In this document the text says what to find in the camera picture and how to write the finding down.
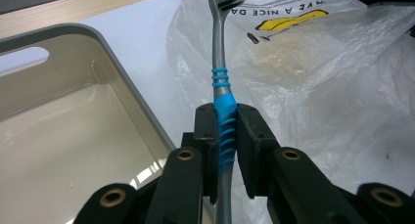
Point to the beige bin with grey rim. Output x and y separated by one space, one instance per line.
65 136

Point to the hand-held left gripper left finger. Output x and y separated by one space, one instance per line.
205 145

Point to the clear plastic bag yellow face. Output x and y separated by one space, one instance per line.
326 103

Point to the wooden table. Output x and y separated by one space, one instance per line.
65 12

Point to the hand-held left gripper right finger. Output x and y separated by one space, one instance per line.
257 152

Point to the grey and blue toothbrush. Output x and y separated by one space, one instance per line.
219 54

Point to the white board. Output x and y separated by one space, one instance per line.
147 38

